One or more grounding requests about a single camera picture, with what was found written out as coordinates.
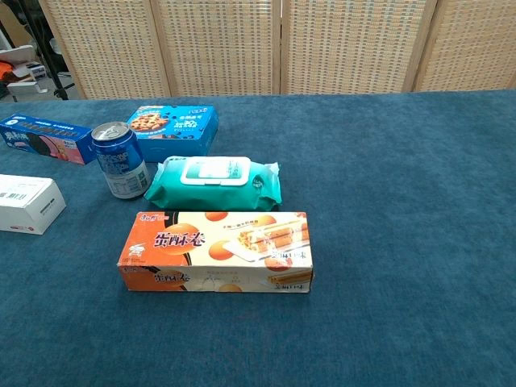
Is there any white cardboard box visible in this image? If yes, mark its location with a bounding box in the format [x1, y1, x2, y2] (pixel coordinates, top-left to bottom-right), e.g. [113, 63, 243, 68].
[0, 173, 67, 236]

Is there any orange egg roll box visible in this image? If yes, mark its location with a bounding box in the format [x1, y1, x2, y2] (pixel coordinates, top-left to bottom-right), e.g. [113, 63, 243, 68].
[117, 210, 314, 294]

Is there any blue chocolate chip cookie box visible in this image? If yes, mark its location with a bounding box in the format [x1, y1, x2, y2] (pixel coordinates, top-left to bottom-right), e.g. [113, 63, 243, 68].
[126, 105, 220, 164]

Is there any blue sandwich cookie box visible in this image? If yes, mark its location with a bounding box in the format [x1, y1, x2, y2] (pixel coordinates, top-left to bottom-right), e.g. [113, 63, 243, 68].
[0, 112, 96, 166]

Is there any green wet wipes pack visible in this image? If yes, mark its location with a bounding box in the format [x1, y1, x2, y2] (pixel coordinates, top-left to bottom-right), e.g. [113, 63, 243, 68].
[144, 156, 282, 212]

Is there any blue tablecloth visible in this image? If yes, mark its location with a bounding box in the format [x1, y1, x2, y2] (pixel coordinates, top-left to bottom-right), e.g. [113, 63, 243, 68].
[0, 89, 516, 387]

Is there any blue drink can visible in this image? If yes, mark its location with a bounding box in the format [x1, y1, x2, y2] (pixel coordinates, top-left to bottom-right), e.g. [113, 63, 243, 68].
[90, 121, 152, 200]

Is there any woven wooden folding screen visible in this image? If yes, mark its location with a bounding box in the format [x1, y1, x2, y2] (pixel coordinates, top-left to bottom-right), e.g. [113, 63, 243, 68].
[38, 0, 516, 100]

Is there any black tripod stand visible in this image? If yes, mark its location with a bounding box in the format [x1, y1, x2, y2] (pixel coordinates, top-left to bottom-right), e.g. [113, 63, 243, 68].
[15, 0, 76, 101]

